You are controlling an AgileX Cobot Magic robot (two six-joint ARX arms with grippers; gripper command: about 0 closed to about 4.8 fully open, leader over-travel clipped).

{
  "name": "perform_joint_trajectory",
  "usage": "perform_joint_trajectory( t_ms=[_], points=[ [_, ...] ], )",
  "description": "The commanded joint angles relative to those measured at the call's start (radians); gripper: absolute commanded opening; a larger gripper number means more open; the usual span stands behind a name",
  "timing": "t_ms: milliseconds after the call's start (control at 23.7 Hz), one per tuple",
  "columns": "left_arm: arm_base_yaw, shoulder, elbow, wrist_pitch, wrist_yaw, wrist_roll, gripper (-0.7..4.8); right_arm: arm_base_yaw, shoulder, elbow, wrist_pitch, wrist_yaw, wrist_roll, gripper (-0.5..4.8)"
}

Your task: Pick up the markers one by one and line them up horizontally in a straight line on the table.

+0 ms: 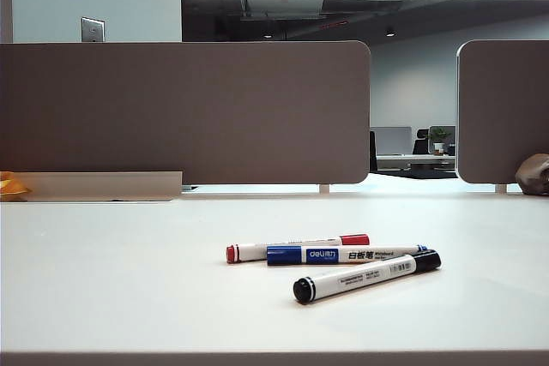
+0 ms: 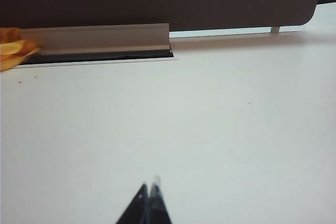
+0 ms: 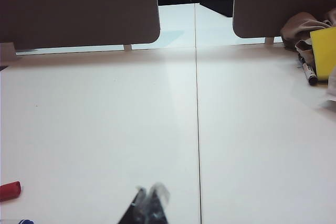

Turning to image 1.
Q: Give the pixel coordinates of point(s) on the red-capped whiteboard marker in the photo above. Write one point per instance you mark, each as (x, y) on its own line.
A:
(249, 251)

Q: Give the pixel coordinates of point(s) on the black-capped whiteboard marker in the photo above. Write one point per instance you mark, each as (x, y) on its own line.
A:
(364, 275)

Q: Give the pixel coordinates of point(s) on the wide brown desk partition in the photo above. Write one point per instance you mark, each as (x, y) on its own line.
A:
(193, 113)

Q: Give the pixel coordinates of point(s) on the blue-capped whiteboard marker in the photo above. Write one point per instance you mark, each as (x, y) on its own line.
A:
(326, 255)

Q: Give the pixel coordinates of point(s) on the grey background desk screen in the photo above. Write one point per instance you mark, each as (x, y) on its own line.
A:
(391, 141)

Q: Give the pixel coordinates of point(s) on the white background desk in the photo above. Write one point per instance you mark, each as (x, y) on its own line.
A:
(412, 161)

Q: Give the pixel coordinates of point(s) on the black office chair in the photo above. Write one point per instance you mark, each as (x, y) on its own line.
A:
(421, 142)

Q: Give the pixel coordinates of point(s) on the small potted green plant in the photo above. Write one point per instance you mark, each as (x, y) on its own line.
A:
(438, 139)

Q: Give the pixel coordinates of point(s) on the black ceiling spot lamp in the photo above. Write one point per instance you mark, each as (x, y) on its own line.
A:
(390, 32)

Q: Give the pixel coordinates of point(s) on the narrow brown desk partition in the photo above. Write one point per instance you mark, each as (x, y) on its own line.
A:
(502, 113)

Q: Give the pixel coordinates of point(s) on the brown crumpled object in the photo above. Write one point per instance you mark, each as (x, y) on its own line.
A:
(532, 175)

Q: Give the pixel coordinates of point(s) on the orange crumpled object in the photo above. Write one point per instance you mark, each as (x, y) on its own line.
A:
(10, 186)

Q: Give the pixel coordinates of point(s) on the metal wall plate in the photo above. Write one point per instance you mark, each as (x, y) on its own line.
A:
(92, 30)

